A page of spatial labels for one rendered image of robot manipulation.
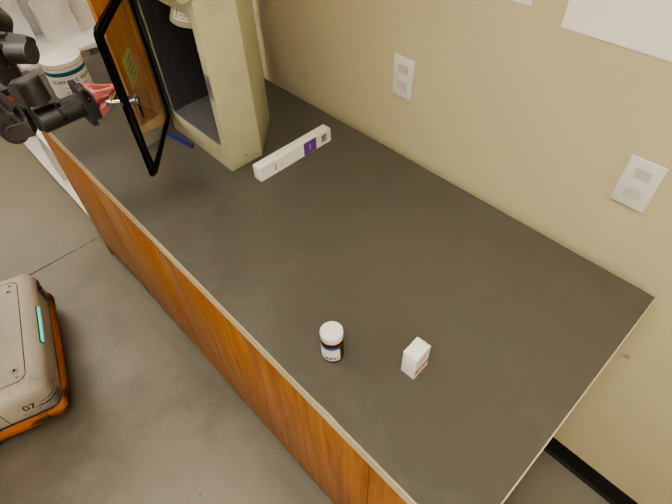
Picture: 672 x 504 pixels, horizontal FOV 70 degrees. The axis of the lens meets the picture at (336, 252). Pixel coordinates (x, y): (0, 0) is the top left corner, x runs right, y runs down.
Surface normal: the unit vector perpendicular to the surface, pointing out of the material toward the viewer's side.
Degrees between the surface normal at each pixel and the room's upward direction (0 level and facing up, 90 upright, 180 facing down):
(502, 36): 90
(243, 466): 0
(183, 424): 0
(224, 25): 90
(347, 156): 0
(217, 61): 90
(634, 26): 90
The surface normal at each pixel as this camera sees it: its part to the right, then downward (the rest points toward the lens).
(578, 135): -0.72, 0.53
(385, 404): -0.03, -0.66
